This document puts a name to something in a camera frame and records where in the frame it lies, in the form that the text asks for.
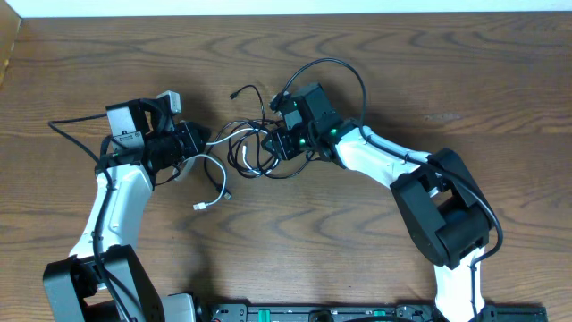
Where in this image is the black USB cable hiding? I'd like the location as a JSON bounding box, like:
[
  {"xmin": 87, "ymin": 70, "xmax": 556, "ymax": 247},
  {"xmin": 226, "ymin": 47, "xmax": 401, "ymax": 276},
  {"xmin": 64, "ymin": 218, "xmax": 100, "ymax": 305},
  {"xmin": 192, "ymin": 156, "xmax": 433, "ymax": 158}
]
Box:
[{"xmin": 202, "ymin": 84, "xmax": 316, "ymax": 201}]

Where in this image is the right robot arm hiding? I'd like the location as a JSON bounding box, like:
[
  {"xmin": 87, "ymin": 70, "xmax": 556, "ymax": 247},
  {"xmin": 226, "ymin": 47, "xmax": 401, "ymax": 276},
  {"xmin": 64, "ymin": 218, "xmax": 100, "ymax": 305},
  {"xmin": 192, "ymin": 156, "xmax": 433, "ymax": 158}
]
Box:
[{"xmin": 263, "ymin": 83, "xmax": 501, "ymax": 321}]

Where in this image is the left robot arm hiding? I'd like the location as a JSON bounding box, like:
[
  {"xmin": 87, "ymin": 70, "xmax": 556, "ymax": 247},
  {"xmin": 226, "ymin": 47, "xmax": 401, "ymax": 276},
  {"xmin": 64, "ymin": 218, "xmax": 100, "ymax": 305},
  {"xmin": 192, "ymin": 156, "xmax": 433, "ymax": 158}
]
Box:
[{"xmin": 43, "ymin": 91, "xmax": 210, "ymax": 321}]

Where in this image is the left camera black cable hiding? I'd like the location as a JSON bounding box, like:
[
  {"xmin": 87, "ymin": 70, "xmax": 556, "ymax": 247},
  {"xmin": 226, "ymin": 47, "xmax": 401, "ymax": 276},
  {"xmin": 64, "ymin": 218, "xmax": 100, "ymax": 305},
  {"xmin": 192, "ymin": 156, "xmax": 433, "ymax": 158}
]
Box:
[{"xmin": 46, "ymin": 113, "xmax": 135, "ymax": 322}]

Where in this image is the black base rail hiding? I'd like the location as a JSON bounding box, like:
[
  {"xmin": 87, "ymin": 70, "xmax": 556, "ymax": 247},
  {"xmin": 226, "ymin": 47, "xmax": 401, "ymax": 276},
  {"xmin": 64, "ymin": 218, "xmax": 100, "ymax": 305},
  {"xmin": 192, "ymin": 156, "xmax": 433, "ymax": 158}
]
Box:
[{"xmin": 196, "ymin": 303, "xmax": 549, "ymax": 322}]

